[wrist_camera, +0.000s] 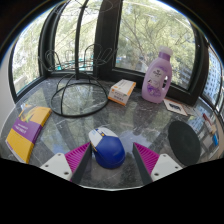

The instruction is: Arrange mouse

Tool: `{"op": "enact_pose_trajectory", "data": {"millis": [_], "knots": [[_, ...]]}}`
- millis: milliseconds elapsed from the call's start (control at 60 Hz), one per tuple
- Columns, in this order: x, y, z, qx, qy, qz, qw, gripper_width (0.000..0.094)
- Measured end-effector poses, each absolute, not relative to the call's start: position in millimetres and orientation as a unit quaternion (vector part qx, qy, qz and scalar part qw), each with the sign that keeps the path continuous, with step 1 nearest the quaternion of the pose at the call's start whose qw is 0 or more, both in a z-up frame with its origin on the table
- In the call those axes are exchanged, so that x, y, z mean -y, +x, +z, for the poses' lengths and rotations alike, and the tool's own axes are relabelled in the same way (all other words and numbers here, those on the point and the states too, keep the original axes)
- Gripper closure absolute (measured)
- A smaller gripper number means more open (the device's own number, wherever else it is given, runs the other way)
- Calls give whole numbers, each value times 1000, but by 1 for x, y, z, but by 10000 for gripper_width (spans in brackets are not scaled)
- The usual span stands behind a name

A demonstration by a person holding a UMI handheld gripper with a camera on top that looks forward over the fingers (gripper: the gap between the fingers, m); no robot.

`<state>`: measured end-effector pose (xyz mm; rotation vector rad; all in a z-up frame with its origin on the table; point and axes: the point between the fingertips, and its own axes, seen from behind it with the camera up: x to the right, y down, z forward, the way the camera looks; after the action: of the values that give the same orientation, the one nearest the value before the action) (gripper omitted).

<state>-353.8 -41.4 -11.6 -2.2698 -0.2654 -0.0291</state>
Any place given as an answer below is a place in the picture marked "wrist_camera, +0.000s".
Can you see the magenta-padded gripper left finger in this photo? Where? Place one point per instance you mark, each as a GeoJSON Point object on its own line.
{"type": "Point", "coordinates": [76, 159]}

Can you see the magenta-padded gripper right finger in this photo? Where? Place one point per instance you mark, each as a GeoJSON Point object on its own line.
{"type": "Point", "coordinates": [149, 159]}

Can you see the blue and white computer mouse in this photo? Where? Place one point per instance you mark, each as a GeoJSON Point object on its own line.
{"type": "Point", "coordinates": [108, 150]}

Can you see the round black mouse pad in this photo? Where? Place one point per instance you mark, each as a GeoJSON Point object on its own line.
{"type": "Point", "coordinates": [184, 142]}

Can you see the yellow and purple book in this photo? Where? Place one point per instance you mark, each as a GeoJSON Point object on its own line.
{"type": "Point", "coordinates": [26, 133]}

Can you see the white framed picture card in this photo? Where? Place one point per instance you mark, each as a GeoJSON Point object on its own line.
{"type": "Point", "coordinates": [175, 107]}

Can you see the colourful printed pamphlet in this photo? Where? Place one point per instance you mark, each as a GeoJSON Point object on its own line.
{"type": "Point", "coordinates": [192, 110]}

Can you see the small blue box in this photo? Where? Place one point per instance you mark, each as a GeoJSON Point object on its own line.
{"type": "Point", "coordinates": [216, 140]}

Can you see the white and orange carton box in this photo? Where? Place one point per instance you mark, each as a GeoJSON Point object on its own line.
{"type": "Point", "coordinates": [121, 91]}

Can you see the purple detergent bottle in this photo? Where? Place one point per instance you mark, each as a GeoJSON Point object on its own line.
{"type": "Point", "coordinates": [155, 83]}

